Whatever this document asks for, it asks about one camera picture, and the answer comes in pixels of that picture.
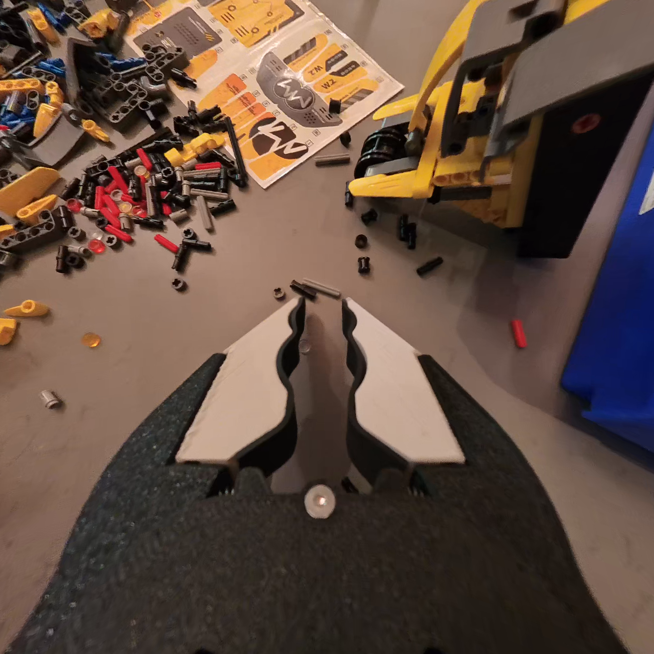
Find yellow grey toy brick model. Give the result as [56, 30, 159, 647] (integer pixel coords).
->
[348, 0, 654, 231]

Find blue plastic bin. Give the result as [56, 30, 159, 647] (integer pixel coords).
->
[560, 99, 654, 453]

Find yellow and grey sticker sheet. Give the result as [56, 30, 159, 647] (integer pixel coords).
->
[124, 0, 403, 189]

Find heap of red black pegs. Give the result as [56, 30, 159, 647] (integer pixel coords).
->
[56, 130, 250, 256]

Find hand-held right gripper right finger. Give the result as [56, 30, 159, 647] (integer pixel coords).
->
[341, 296, 467, 488]

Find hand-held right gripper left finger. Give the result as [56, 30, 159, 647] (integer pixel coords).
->
[174, 296, 308, 489]

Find pile of assorted brick parts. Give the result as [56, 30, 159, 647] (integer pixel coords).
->
[0, 0, 198, 261]

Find black cross-shaped pin assembly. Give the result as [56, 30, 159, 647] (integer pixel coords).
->
[171, 228, 212, 272]

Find small yellow wedge piece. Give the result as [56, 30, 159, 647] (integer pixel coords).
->
[1, 300, 51, 317]

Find scattered small black pieces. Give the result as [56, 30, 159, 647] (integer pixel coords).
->
[340, 132, 445, 277]

